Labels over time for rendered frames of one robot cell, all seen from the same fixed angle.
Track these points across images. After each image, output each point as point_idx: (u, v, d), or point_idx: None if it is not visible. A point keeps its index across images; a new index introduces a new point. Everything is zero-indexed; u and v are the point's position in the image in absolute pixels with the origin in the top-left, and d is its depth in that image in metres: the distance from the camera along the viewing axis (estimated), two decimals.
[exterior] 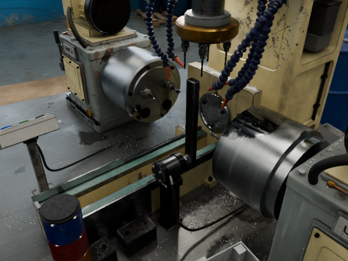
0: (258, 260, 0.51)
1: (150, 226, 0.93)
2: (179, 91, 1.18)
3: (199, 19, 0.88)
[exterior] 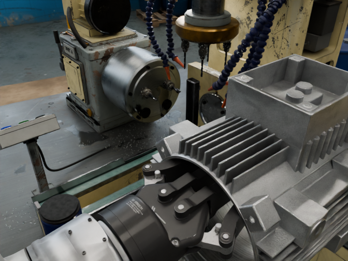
0: (323, 63, 0.39)
1: None
2: (179, 91, 1.18)
3: (199, 19, 0.88)
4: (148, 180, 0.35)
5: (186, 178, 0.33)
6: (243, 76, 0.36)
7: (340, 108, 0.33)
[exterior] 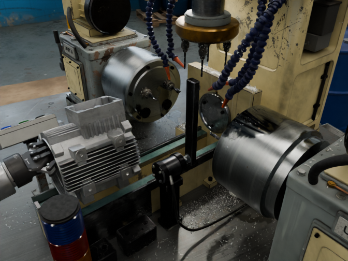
0: (112, 97, 0.89)
1: (150, 226, 0.93)
2: (179, 91, 1.18)
3: (199, 19, 0.88)
4: (30, 149, 0.82)
5: (43, 148, 0.80)
6: (70, 106, 0.87)
7: (100, 111, 0.82)
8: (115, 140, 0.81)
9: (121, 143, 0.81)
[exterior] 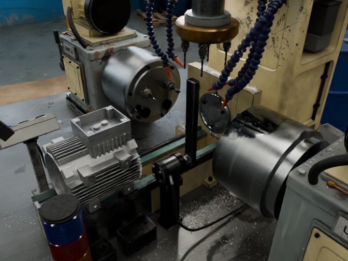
0: (118, 111, 0.89)
1: (150, 226, 0.93)
2: (179, 91, 1.18)
3: (199, 19, 0.88)
4: None
5: None
6: (75, 119, 0.86)
7: (109, 132, 0.83)
8: (122, 162, 0.84)
9: (127, 164, 0.85)
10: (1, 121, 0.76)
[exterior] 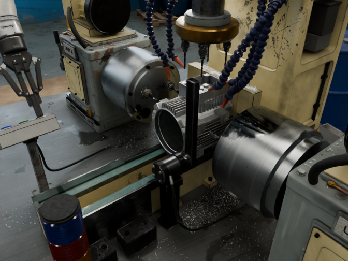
0: (215, 76, 1.08)
1: (150, 226, 0.93)
2: None
3: (199, 19, 0.88)
4: (34, 58, 1.02)
5: (27, 67, 0.99)
6: (183, 82, 1.05)
7: (213, 92, 1.02)
8: (223, 117, 1.02)
9: (226, 119, 1.03)
10: (37, 103, 1.00)
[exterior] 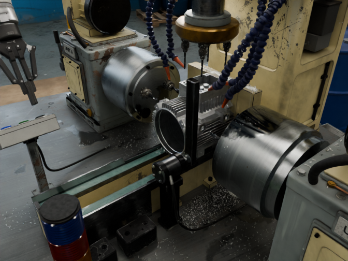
0: (215, 76, 1.08)
1: (150, 226, 0.93)
2: (179, 91, 1.18)
3: (199, 19, 0.88)
4: (29, 46, 1.02)
5: (21, 55, 0.99)
6: None
7: (214, 92, 1.02)
8: None
9: None
10: (31, 90, 1.00)
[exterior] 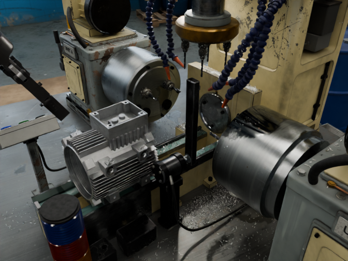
0: (134, 105, 0.92)
1: (150, 226, 0.93)
2: (179, 91, 1.18)
3: (199, 19, 0.88)
4: None
5: None
6: None
7: (128, 125, 0.86)
8: None
9: None
10: (50, 94, 0.84)
